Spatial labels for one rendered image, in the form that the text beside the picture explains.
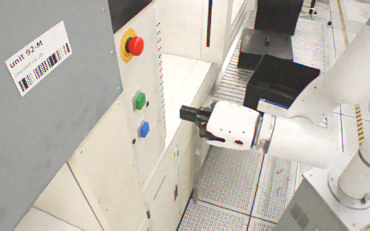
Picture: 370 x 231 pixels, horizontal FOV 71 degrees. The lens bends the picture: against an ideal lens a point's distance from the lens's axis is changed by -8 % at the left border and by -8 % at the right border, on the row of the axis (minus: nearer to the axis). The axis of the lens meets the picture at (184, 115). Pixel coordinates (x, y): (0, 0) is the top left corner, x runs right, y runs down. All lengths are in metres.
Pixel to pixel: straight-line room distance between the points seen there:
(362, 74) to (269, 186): 1.54
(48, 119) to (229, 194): 1.60
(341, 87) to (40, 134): 0.49
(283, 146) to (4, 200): 0.48
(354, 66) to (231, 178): 1.54
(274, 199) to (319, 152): 1.38
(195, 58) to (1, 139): 1.16
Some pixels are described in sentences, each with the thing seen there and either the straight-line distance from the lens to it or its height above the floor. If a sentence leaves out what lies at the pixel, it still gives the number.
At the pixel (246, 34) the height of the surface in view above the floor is 0.86.
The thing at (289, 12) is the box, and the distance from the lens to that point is 1.94.
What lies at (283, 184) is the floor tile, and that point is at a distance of 2.03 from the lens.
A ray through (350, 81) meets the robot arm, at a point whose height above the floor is 1.36.
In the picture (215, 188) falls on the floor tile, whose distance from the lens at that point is 1.91.
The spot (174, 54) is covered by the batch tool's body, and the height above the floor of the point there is 0.87.
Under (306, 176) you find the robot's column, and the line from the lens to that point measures 1.14.
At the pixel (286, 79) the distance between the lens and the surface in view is 1.44.
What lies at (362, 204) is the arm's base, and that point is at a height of 0.77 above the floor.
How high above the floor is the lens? 1.64
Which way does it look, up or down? 44 degrees down
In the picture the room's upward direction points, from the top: straight up
